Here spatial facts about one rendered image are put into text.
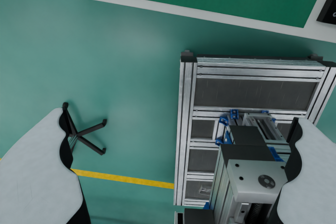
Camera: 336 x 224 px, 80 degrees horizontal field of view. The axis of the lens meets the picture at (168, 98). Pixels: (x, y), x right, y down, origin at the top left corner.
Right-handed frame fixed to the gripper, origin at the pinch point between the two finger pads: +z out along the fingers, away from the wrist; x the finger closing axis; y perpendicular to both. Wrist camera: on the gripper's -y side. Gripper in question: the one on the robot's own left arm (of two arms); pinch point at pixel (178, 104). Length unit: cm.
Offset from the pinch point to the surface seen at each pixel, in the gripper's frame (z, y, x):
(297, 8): 40.2, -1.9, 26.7
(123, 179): 115, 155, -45
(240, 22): 40.4, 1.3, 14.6
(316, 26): 40, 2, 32
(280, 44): 115, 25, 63
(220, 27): 115, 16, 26
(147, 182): 115, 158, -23
